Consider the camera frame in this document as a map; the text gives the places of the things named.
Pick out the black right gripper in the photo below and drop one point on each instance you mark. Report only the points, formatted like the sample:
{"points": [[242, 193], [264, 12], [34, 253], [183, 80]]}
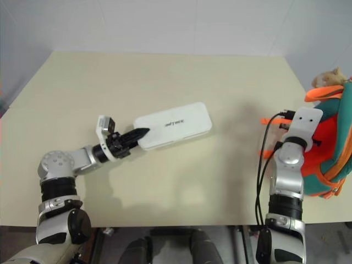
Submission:
{"points": [[285, 126]]}

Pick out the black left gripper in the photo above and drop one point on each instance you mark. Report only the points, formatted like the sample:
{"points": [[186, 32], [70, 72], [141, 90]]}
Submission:
{"points": [[116, 144]]}

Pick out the white rectangular box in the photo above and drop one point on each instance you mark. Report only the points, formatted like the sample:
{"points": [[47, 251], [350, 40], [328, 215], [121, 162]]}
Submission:
{"points": [[178, 123]]}

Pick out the orange and teal backpack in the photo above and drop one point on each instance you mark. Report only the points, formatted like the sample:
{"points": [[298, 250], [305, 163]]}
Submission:
{"points": [[334, 143]]}

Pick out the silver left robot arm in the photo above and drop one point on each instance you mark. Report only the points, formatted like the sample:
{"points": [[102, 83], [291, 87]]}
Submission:
{"points": [[57, 165]]}

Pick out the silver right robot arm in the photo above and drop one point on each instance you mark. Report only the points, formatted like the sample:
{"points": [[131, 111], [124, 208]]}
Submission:
{"points": [[287, 176]]}

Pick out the tan plush toy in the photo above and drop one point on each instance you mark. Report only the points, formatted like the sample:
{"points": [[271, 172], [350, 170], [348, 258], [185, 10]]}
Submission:
{"points": [[328, 77]]}

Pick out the small white clip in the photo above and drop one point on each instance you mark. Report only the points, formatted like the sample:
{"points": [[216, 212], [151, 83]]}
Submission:
{"points": [[107, 231]]}

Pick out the dark rounded shape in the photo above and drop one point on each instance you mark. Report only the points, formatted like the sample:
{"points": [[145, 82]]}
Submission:
{"points": [[137, 250], [206, 247]]}

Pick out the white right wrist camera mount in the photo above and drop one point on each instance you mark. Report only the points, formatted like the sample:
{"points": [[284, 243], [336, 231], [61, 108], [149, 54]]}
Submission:
{"points": [[303, 121]]}

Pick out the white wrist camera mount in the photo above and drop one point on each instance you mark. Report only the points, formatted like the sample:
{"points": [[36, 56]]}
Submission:
{"points": [[104, 123], [303, 121]]}

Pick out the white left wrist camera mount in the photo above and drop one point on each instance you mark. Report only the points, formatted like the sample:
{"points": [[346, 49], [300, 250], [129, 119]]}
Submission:
{"points": [[104, 123]]}

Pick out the metal table frame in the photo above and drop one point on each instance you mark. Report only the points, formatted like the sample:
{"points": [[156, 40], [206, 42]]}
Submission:
{"points": [[243, 244]]}

